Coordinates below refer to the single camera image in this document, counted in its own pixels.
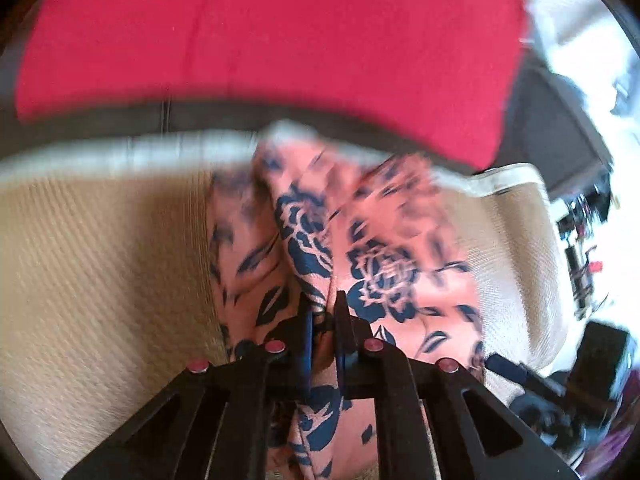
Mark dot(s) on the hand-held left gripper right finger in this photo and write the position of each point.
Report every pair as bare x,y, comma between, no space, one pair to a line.
341,340

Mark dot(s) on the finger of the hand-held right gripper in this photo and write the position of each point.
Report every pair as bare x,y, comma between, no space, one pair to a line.
515,372

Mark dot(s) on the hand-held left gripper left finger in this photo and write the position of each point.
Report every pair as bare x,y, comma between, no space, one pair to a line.
306,350

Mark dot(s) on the pink floral garment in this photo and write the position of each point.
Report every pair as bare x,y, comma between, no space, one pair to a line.
390,270

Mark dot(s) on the dark cluttered equipment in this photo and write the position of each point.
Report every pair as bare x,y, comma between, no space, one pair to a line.
582,250

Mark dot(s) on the beige woven mat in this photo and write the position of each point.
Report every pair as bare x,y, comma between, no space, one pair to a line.
100,260

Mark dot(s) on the black leather sofa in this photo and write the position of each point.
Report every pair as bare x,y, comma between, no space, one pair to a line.
550,130

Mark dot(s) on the red cloth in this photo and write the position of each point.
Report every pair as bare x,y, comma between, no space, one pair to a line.
250,35

